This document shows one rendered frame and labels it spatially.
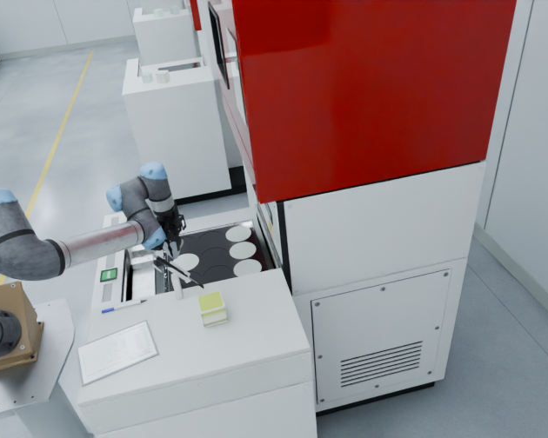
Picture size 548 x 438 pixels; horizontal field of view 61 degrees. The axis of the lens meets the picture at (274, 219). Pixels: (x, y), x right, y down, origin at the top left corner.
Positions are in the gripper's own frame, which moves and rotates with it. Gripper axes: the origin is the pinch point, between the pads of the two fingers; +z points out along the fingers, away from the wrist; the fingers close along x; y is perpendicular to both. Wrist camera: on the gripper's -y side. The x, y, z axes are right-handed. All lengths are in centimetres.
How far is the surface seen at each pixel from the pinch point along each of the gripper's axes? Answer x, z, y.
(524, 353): -137, 98, 71
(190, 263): -2.1, 7.4, 5.7
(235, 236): -12.6, 7.5, 24.3
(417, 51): -75, -63, 26
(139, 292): 10.3, 9.3, -10.3
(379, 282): -69, 18, 22
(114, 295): 11.1, 1.3, -20.5
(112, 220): 38.2, 1.7, 17.8
